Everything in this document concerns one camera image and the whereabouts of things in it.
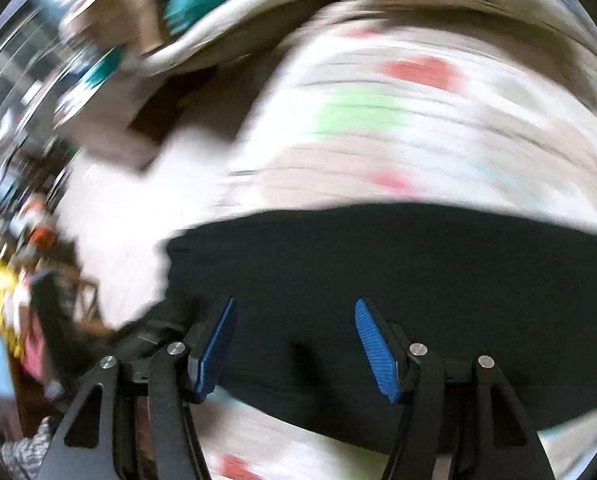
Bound black pants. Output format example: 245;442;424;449
113;202;597;456

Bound patterned heart bedspread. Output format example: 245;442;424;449
128;0;597;480

